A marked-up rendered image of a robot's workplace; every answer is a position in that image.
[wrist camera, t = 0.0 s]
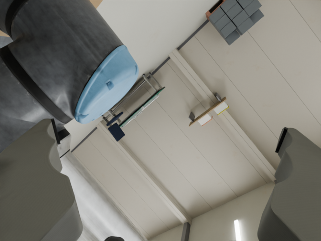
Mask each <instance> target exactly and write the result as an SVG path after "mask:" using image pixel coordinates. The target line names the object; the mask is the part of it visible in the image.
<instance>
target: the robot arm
mask: <svg viewBox="0 0 321 241"><path fill-rule="evenodd" d="M0 30H1V31H2V32H4V33H5V34H7V35H9V36H10V38H11V39H12V40H13V42H11V43H9V44H8V45H6V46H4V47H2V48H0V241H148V240H147V239H146V238H145V236H144V235H143V234H142V233H141V232H140V231H139V229H138V228H137V227H136V226H135V225H134V224H133V223H132V221H131V220H130V219H129V218H128V217H127V216H126V214H125V213H124V212H123V211H122V210H121V209H120V208H119V206H118V205H117V204H116V203H115V202H114V201H113V200H112V198H111V197H110V196H109V195H108V194H107V193H106V192H105V190H104V189H103V188H102V187H101V186H100V185H99V183H98V182H97V181H96V180H95V179H94V178H93V177H92V176H91V175H90V173H89V172H88V171H87V170H86V169H85V168H84V167H83V165H82V164H81V163H80V162H79V161H78V160H77V158H76V157H75V156H74V155H73V154H72V153H71V152H70V143H71V137H72V136H71V134H70V133H69V132H68V130H67V129H66V128H65V127H64V126H65V125H66V124H67V123H68V122H70V121H71V120H73V119H74V118H75V120H76V121H77V122H79V123H81V124H87V123H90V122H91V121H94V120H95V119H97V118H99V117H100V116H102V115H103V114H104V113H106V112H107V111H108V110H109V109H111V108H112V107H113V106H114V105H115V104H116V103H118V102H119V101H120V100H121V99H122V98H123V97H124V96H125V95H126V93H127V92H128V91H129V90H130V89H131V87H132V86H133V85H134V83H135V82H136V80H137V78H138V75H139V67H138V65H137V63H136V62H135V60H134V59H133V57H132V56H131V54H130V53H129V51H128V48H127V47H126V46H125V45H124V44H123V43H122V41H121V40H120V39H119V38H118V36H117V35H116V34H115V33H114V31H113V30H112V29H111V27H110V26H109V25H108V23H107V22H106V21H105V20H104V18H103V17H102V16H101V14H100V13H99V12H98V11H97V9H96V8H95V7H94V5H93V4H92V3H91V2H90V0H0ZM275 152H276V153H278V155H279V157H280V159H281V160H280V163H279V165H278V167H277V170H276V172H275V178H276V180H277V182H278V183H277V184H275V186H274V189H273V191H272V193H271V195H270V197H269V200H268V202H267V204H266V206H265V209H264V211H263V213H262V216H261V220H260V224H259V227H258V231H257V237H258V240H259V241H321V148H320V147H318V146H317V145H316V144H315V143H313V142H312V141H311V140H310V139H308V138H307V137H306V136H304V135H303V134H302V133H301V132H299V131H298V130H297V129H294V128H287V127H284V128H283V129H282V131H281V134H280V136H279V140H278V143H277V147H276V150H275Z"/></svg>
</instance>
